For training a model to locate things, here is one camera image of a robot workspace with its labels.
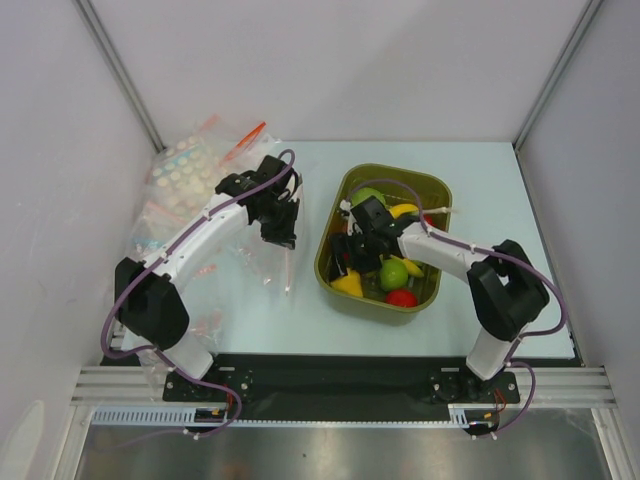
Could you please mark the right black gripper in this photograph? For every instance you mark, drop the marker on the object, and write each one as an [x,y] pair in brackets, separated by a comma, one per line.
[347,251]

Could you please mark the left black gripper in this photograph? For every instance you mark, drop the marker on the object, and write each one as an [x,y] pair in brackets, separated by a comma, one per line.
[285,236]

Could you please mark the yellow lemon toy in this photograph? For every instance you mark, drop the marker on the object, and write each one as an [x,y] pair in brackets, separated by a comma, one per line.
[349,284]

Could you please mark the olive green plastic bin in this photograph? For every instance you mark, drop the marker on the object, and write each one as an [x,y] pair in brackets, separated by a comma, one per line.
[395,184]

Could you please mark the green apple toy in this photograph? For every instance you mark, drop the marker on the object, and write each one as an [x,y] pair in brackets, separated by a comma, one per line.
[393,275]

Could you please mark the green cabbage toy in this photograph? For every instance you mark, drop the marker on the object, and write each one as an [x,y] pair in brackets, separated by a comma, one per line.
[363,194]

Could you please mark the long yellow banana toy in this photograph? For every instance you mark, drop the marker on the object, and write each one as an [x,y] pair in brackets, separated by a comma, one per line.
[414,269]

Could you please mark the clear zip top bag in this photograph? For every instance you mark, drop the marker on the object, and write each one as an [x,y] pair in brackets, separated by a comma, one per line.
[273,267]

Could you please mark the green onion toy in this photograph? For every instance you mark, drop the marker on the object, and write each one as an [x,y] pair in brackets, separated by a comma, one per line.
[440,211]

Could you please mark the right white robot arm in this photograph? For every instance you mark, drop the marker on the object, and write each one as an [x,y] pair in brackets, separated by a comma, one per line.
[506,292]

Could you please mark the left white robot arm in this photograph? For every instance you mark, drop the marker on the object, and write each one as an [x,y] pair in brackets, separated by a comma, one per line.
[169,299]

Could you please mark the pile of zip bags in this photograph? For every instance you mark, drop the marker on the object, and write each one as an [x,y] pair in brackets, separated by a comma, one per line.
[183,177]

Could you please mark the small yellow banana toy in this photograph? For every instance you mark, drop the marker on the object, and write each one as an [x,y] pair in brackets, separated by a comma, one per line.
[405,208]

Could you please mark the red tomato toy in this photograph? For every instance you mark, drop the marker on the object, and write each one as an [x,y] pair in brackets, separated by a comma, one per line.
[402,298]

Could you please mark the red apple toy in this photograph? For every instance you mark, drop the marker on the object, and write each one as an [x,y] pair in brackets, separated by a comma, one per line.
[428,220]

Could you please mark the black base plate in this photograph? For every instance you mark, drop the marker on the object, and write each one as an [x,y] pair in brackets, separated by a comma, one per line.
[286,407]

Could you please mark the aluminium frame rail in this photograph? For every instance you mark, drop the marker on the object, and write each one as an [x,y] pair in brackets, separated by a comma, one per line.
[545,387]

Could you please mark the white slotted cable duct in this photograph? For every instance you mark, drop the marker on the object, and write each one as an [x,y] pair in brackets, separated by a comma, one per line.
[159,416]

